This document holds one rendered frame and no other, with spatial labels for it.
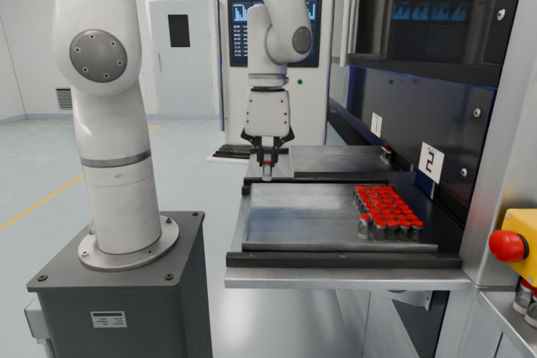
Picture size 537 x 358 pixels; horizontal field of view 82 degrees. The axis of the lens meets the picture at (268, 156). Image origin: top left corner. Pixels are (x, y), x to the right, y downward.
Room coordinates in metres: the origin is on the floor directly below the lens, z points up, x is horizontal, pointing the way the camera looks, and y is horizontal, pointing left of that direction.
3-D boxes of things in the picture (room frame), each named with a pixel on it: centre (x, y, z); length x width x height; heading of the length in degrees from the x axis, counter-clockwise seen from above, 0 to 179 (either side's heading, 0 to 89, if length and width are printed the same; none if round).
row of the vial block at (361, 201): (0.58, -0.21, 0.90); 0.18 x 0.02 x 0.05; 179
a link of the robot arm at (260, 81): (0.68, 0.00, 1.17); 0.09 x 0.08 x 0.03; 83
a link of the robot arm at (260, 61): (0.68, 0.00, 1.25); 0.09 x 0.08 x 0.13; 35
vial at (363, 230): (0.53, -0.19, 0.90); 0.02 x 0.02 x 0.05
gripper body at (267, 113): (0.68, 0.00, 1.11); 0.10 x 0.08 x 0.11; 83
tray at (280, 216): (0.58, -0.13, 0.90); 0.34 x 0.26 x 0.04; 89
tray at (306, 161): (0.92, -0.24, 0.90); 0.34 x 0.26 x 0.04; 89
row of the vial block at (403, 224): (0.58, -0.26, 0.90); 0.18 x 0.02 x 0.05; 179
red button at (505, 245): (0.33, -0.31, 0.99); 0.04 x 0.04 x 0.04; 89
